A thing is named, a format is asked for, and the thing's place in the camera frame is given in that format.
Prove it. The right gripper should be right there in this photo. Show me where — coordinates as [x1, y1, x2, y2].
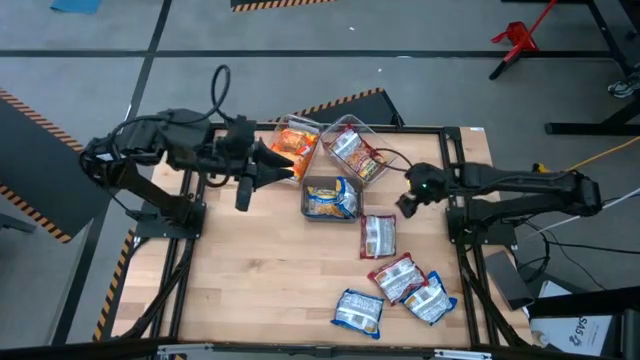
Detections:
[397, 162, 451, 219]

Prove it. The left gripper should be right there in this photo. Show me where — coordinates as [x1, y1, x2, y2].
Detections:
[212, 115, 295, 212]

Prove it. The orange chicken ramen pack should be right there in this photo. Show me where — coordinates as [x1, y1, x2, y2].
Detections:
[282, 127, 320, 156]
[271, 143, 312, 182]

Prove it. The red beef ramen pack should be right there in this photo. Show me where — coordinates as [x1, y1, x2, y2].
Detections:
[328, 126, 389, 182]
[358, 213, 398, 261]
[367, 251, 431, 307]

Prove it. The blue soy sauce ramen pack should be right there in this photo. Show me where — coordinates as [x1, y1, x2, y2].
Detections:
[333, 176, 361, 219]
[304, 184, 346, 219]
[401, 270, 459, 327]
[329, 287, 386, 341]

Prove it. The grey plastic bin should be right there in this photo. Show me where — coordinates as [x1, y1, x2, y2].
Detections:
[299, 174, 365, 224]

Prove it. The orange snack packet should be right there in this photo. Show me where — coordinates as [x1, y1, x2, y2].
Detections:
[268, 113, 325, 185]

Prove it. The wide clear plastic bin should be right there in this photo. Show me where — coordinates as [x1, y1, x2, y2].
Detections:
[319, 113, 400, 190]

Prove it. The black hazard-striped floor mat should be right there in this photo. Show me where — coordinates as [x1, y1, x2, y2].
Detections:
[272, 87, 405, 129]
[229, 0, 337, 14]
[0, 87, 114, 245]

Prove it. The dark grey flat box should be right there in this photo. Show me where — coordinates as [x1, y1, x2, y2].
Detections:
[483, 250, 536, 311]

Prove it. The black rig crossbar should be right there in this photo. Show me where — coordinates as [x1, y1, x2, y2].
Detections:
[0, 335, 640, 360]

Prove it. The white printed cardboard box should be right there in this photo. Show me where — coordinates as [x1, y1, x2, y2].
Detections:
[529, 279, 617, 357]

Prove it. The black metal beam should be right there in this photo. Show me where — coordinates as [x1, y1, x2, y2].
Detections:
[527, 285, 640, 360]

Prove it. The person's shoe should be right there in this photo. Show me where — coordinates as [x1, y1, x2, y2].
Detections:
[607, 72, 640, 100]

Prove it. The blue floor mat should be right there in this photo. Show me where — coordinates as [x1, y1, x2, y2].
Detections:
[49, 0, 104, 15]

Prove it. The black table frame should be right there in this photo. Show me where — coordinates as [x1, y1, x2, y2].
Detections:
[119, 113, 526, 351]

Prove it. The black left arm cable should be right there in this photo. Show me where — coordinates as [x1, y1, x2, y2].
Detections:
[208, 63, 232, 124]

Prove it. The silver bracket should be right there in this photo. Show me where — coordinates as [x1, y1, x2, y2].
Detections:
[157, 342, 215, 360]
[432, 348, 494, 360]

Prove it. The black metal stand frame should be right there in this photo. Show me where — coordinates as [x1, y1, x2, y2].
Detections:
[543, 0, 640, 137]

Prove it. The black floor cable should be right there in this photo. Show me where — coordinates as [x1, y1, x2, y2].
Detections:
[517, 219, 640, 291]

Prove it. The yellow cable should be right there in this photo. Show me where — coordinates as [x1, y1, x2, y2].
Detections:
[530, 135, 640, 174]

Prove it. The white cable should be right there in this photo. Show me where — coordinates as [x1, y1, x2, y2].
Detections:
[527, 187, 640, 236]

